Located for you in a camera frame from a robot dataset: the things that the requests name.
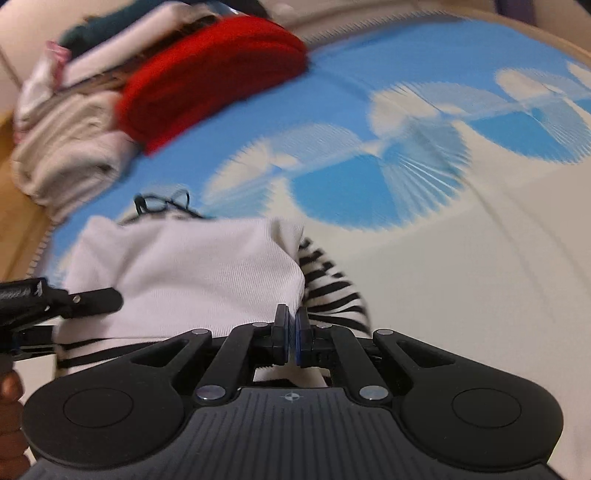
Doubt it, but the striped white hooded shirt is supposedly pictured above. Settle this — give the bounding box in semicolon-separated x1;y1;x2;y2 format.
55;189;372;388

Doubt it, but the blue and white bed mat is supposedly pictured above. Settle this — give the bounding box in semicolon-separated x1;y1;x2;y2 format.
46;18;591;462

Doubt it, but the person's left hand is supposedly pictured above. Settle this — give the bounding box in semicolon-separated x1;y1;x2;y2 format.
0;369;29;480

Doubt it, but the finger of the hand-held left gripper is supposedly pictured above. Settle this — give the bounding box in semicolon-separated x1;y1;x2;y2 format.
11;323;62;361
46;287;124;319

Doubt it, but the pink and white cloth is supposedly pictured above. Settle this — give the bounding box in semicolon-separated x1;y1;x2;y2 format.
14;41;70;139

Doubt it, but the red folded blanket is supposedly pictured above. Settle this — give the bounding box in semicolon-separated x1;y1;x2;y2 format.
115;16;309;155

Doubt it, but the cream folded blanket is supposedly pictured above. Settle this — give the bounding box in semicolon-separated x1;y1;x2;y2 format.
10;90;134;222

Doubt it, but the white folded cloth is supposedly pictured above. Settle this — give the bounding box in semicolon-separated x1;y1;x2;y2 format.
65;9;195;86

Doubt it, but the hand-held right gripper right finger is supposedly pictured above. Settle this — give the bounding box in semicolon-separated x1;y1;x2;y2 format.
295;307;444;401

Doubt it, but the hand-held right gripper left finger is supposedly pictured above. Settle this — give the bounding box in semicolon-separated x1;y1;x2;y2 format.
131;304;293;401

